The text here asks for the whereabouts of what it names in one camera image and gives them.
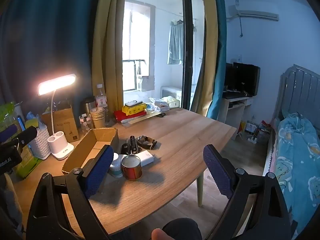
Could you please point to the clear water bottle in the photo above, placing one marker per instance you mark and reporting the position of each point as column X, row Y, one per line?
column 101, row 100

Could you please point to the printed brown lamp carton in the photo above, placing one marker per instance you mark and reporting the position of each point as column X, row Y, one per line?
column 65, row 122

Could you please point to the red tin can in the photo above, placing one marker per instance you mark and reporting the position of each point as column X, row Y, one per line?
column 131, row 171

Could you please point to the black sliding door frame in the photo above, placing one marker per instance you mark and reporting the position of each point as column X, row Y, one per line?
column 186, row 42

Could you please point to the small white device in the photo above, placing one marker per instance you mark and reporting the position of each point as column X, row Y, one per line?
column 133, row 103

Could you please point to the yellow curtain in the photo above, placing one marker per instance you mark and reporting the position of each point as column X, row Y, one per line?
column 207, row 55
column 107, row 55

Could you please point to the white balcony appliance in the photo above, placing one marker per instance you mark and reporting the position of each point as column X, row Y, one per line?
column 170, row 92

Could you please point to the white charger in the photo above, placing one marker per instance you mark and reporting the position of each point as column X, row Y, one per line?
column 146, row 158

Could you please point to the cardboard box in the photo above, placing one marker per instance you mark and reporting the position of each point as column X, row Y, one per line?
column 77, row 152

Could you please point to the yellow wipes packet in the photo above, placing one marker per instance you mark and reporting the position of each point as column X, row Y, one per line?
column 132, row 110

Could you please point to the hanging pale green cloth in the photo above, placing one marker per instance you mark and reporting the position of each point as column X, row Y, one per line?
column 175, row 45

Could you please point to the beige envelope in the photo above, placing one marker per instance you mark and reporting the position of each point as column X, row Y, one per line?
column 147, row 117

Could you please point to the white air conditioner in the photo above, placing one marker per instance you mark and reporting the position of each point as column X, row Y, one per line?
column 255, row 13

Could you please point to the person's right hand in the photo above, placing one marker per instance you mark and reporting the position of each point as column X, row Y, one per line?
column 158, row 234

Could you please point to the white desk lamp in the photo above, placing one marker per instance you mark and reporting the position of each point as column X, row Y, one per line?
column 61, row 150

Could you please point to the steel thermos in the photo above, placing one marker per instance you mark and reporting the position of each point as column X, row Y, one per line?
column 87, row 107

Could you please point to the red book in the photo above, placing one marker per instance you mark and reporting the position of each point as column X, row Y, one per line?
column 120, row 116

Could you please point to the grey bed headboard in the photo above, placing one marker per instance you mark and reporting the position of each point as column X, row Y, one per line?
column 300, row 87

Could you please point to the white computer desk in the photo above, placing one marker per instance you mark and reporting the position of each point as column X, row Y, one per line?
column 235, row 110

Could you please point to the key bunch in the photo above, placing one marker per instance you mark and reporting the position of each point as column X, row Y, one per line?
column 125, row 148

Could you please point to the pale yellow box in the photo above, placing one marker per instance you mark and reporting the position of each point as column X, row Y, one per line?
column 172, row 102

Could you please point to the white plastic basket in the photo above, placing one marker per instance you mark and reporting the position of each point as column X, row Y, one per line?
column 41, row 145

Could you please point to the white tissue boxes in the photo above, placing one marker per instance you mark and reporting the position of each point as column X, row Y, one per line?
column 157, row 103

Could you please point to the stack of paper cups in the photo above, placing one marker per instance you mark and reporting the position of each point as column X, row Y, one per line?
column 97, row 118

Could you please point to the black monitor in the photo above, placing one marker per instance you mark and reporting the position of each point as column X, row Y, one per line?
column 246, row 80

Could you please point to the person's left forearm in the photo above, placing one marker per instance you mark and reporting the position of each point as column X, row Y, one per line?
column 8, row 200

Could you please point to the black scissors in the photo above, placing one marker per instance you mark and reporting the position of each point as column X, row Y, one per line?
column 161, row 114

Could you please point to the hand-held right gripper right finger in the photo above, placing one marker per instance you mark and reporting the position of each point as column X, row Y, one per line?
column 217, row 170

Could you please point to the blue printed blanket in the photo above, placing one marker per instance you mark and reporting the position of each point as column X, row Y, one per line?
column 297, row 155

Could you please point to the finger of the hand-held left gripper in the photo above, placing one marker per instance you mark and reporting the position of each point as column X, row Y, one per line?
column 7, row 132
column 27, row 133

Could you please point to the yellow green sponge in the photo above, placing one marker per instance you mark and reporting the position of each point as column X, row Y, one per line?
column 31, row 123

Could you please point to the pale green table leg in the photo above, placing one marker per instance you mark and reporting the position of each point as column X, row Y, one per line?
column 200, row 190

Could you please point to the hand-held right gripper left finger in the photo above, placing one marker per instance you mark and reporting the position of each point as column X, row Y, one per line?
column 98, row 170

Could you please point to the floral glass jar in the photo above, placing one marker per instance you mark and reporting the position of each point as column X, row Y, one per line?
column 85, row 123

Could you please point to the clear plastic bag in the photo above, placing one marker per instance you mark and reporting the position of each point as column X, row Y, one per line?
column 32, row 116

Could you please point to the person's leg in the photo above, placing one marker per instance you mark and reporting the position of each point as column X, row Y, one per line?
column 182, row 228

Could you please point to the green plastic bag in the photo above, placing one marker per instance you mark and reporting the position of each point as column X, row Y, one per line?
column 6, row 112

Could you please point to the white pill bottle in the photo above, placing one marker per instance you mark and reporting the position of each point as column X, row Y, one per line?
column 116, row 168

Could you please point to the teal curtain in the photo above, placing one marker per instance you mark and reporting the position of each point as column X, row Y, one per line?
column 221, row 55

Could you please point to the green packet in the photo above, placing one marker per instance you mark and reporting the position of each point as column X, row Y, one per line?
column 27, row 166

